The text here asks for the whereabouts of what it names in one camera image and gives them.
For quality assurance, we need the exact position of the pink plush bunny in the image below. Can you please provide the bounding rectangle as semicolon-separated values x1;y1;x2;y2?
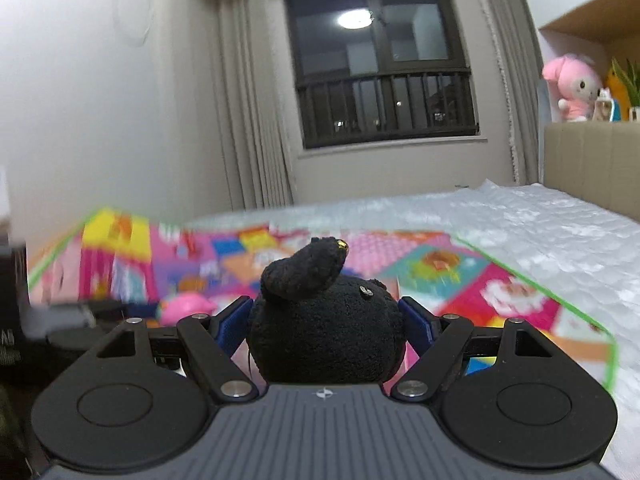
542;54;603;122

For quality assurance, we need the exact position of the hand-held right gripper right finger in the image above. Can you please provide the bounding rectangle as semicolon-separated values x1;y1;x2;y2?
390;296;555;403

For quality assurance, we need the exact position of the yellow plush toy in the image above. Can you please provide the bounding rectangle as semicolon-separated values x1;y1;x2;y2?
607;72;627;107

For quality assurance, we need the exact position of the beige curtain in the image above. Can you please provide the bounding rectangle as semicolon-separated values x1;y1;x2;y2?
207;0;296;211
467;0;546;188

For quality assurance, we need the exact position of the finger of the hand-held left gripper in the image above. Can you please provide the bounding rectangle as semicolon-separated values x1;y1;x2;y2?
25;301;123;343

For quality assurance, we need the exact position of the wooden wall shelf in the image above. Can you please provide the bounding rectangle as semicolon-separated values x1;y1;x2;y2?
537;0;640;46

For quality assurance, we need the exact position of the colourful cartoon play mat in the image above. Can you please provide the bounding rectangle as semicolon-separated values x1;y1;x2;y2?
27;205;621;396

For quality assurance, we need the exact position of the black plush doll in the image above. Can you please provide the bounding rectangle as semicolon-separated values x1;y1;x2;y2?
246;236;407;386

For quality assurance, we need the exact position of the small pink toy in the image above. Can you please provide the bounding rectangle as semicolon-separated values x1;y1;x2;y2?
160;294;217;327

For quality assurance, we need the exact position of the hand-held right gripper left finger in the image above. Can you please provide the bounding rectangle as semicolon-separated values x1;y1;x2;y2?
95;295;257;403

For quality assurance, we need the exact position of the beige padded headboard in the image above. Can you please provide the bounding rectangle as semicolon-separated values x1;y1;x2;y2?
544;124;640;221

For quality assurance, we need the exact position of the green potted plant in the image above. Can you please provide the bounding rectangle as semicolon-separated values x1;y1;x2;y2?
612;57;640;122

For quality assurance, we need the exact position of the dark barred window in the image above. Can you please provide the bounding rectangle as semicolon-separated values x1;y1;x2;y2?
282;0;481;151

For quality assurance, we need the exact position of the white bubble-textured bed cover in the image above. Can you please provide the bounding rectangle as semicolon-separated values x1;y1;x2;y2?
185;182;640;480

